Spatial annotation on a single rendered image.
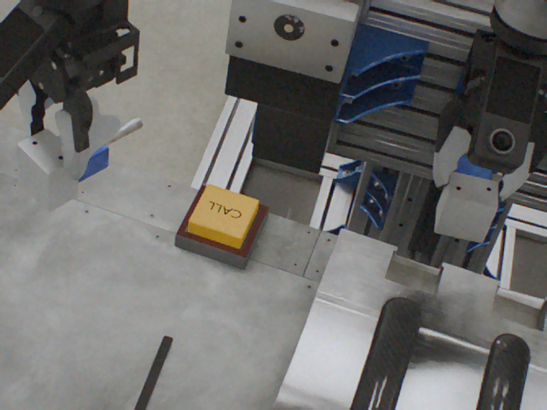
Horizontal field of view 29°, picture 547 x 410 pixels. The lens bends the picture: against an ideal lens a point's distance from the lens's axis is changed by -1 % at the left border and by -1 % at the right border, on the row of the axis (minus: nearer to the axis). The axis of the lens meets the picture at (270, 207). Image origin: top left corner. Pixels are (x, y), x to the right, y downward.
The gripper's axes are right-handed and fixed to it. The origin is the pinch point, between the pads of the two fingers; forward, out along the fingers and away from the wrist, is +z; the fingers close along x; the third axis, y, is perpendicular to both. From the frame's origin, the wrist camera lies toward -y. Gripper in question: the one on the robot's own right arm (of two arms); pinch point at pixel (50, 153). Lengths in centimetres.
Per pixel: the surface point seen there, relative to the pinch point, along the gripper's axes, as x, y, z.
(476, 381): -41.0, 17.0, 6.4
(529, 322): -39.6, 28.6, 8.7
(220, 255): -11.4, 13.1, 13.9
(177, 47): 88, 99, 95
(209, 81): 74, 97, 95
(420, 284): -29.3, 23.3, 8.7
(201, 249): -9.5, 12.1, 14.0
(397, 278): -27.3, 22.0, 8.7
